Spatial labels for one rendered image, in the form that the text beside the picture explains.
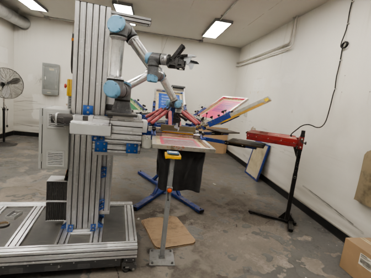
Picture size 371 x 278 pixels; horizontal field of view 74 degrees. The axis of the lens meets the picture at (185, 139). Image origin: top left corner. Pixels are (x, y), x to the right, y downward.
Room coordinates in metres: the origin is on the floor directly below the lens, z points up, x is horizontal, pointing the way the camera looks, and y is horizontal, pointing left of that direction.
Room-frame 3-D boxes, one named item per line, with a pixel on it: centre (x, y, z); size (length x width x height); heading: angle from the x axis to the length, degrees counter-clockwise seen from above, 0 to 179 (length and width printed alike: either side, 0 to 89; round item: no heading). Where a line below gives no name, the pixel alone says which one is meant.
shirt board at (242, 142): (3.37, -0.40, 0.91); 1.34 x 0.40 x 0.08; 69
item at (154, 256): (1.99, 0.09, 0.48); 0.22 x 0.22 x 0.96; 9
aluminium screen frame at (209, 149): (2.57, 0.06, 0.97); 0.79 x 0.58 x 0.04; 9
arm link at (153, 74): (1.72, 0.27, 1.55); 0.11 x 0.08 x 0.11; 170
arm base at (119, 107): (1.88, 0.51, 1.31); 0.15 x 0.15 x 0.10
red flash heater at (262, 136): (3.10, -1.10, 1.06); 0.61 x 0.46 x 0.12; 69
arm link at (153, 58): (1.70, 0.27, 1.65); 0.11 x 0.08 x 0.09; 80
